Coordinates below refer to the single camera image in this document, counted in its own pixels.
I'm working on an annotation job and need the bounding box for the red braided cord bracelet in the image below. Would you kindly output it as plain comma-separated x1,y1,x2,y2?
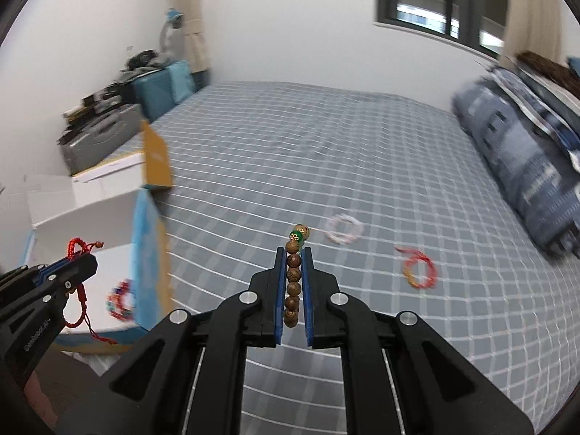
63,236,118,346

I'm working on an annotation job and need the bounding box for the multicolour glass bead bracelet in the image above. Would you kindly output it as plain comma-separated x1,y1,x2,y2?
106,279,137,322

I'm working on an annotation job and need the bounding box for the red cord gold charm bracelet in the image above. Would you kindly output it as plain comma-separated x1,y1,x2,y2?
393,244,440,291

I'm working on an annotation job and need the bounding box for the pink bead bracelet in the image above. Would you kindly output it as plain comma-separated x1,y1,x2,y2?
324,213,366,247

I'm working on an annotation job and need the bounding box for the brown wooden bead bracelet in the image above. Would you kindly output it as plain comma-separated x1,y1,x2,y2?
283,223,312,329

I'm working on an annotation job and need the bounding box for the person's left hand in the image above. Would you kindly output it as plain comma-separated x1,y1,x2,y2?
24,371,58,429

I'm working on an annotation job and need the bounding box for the white box with blue outside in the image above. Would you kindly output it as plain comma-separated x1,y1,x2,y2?
22,177,171,355

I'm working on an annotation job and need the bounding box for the white box with orange outside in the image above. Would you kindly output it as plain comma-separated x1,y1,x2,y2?
72,121,173,206

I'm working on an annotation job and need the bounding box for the grey checked bed sheet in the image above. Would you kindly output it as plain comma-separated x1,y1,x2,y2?
152,83,579,430

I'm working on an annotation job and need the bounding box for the teal suitcase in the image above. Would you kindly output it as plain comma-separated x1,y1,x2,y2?
131,60,196,122

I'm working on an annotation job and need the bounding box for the blue patterned pillow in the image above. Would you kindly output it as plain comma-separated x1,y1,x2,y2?
452,79,579,257

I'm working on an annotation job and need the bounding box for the blue desk lamp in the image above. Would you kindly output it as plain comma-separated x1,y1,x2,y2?
159,8,186,60

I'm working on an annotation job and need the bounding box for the beige curtain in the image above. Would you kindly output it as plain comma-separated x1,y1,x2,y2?
169,0,210,90

